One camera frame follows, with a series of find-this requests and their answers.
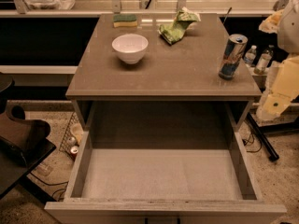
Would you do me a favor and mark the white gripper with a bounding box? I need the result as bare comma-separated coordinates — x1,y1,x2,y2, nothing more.
256,54,299,120

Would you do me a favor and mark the red bull can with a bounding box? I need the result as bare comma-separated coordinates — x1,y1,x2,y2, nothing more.
219,34,248,80

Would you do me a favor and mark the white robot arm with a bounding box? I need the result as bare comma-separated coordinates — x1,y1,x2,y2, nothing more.
256,0,299,120

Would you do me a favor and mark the brown cabinet with top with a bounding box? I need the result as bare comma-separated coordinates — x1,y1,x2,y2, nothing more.
66,13,261,123

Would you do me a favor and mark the open top drawer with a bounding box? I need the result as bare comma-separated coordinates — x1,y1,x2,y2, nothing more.
44,100,288,224

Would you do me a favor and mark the soda can in basket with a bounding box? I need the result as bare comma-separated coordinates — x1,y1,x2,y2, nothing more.
70,146,78,160

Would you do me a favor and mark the clear water bottle right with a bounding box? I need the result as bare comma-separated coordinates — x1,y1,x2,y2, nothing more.
253,45,274,75

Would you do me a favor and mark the clear water bottle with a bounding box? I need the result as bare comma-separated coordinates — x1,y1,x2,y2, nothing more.
243,45,257,67
253,45,274,75

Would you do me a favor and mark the clear water bottle left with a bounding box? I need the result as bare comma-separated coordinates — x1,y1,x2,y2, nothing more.
243,45,257,67

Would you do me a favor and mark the black stand leg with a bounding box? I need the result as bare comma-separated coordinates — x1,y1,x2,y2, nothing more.
247,113,279,162

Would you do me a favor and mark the green crumpled cloth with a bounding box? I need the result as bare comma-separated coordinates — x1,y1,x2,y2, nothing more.
158,7,201,46

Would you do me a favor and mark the white ceramic bowl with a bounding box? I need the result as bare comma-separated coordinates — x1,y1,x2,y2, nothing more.
112,34,149,64

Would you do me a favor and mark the green yellow sponge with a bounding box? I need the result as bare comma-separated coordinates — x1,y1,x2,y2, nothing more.
113,14,137,28

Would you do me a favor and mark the black chair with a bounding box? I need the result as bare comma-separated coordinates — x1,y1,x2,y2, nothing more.
0,73,56,203

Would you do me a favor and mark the wire basket on floor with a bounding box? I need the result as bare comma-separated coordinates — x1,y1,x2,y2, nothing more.
59,113,83,160

